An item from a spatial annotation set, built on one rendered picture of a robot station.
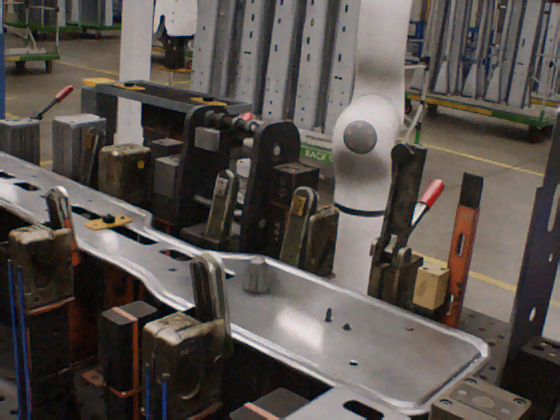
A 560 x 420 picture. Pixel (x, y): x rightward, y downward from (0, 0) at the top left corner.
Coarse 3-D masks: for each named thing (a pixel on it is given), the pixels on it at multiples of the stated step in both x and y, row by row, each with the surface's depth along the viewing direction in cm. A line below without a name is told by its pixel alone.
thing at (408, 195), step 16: (400, 144) 95; (400, 160) 95; (416, 160) 97; (400, 176) 99; (416, 176) 97; (400, 192) 100; (416, 192) 98; (400, 208) 100; (384, 224) 100; (400, 224) 99; (384, 240) 101; (400, 240) 99; (384, 256) 102
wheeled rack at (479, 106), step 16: (544, 0) 756; (496, 48) 859; (464, 64) 890; (416, 96) 844; (432, 96) 841; (448, 96) 833; (544, 96) 748; (480, 112) 797; (496, 112) 785; (512, 112) 783; (528, 112) 793; (544, 112) 771; (544, 128) 833
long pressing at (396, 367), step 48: (0, 192) 131; (96, 192) 135; (96, 240) 112; (192, 288) 99; (240, 288) 100; (288, 288) 101; (336, 288) 102; (240, 336) 87; (288, 336) 87; (336, 336) 88; (384, 336) 89; (432, 336) 90; (336, 384) 78; (384, 384) 78; (432, 384) 79
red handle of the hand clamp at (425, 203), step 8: (432, 184) 106; (440, 184) 106; (424, 192) 106; (432, 192) 105; (440, 192) 106; (424, 200) 105; (432, 200) 105; (416, 208) 104; (424, 208) 104; (416, 216) 103; (416, 224) 103; (392, 240) 101; (384, 248) 101; (392, 248) 100; (392, 256) 100
